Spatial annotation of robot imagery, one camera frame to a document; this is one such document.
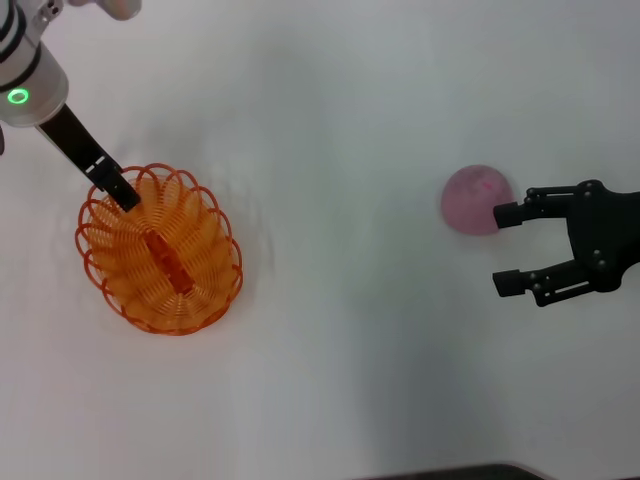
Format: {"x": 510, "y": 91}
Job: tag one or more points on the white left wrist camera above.
{"x": 107, "y": 7}

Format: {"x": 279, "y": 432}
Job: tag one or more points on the orange woven plastic basket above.
{"x": 165, "y": 260}

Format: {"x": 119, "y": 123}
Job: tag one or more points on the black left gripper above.
{"x": 72, "y": 140}

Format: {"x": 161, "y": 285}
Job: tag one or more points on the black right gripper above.
{"x": 605, "y": 235}

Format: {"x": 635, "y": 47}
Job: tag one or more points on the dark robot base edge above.
{"x": 450, "y": 472}

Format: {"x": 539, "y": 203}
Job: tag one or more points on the pink peach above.
{"x": 470, "y": 202}

